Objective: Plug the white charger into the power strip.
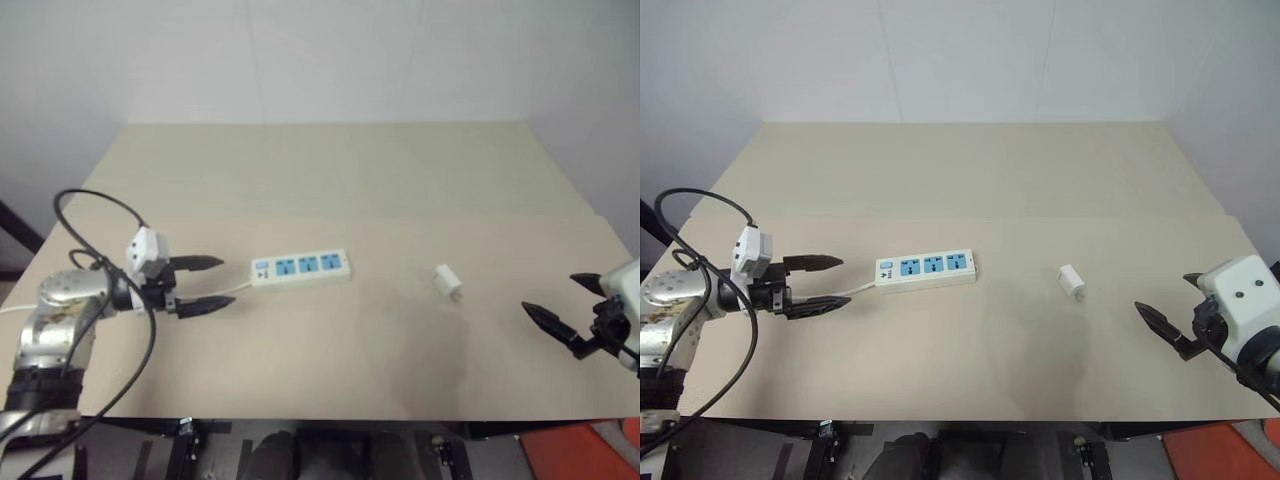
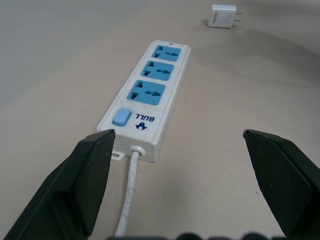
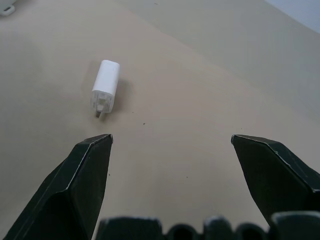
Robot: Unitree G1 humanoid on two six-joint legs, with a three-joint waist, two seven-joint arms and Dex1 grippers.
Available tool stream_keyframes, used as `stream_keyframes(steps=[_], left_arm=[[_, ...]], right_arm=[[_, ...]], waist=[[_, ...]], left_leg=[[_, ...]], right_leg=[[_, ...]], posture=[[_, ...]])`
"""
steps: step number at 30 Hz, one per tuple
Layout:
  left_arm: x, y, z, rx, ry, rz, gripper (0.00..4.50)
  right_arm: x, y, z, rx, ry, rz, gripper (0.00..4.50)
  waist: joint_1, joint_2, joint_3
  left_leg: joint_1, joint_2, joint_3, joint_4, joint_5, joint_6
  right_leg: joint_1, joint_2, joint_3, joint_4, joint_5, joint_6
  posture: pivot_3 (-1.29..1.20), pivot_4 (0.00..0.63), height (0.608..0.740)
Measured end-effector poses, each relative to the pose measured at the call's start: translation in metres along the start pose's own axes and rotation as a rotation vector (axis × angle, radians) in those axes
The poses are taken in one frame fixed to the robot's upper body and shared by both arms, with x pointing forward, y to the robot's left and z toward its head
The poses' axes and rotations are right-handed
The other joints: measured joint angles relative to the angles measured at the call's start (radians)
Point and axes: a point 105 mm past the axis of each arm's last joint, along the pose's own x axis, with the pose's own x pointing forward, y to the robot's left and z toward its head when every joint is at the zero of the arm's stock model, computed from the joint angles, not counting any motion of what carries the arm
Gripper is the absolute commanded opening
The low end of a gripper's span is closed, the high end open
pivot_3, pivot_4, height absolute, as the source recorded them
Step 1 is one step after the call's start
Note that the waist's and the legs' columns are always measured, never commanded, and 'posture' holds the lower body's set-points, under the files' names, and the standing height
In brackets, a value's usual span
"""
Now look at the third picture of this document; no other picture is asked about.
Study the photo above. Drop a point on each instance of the white object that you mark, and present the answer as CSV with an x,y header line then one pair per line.
x,y
6,7

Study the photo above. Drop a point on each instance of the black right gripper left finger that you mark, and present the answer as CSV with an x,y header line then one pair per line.
x,y
67,190

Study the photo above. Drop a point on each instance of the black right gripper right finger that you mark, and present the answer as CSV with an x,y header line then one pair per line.
x,y
275,175

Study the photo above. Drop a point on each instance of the white power adapter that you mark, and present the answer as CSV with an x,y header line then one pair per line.
x,y
105,85

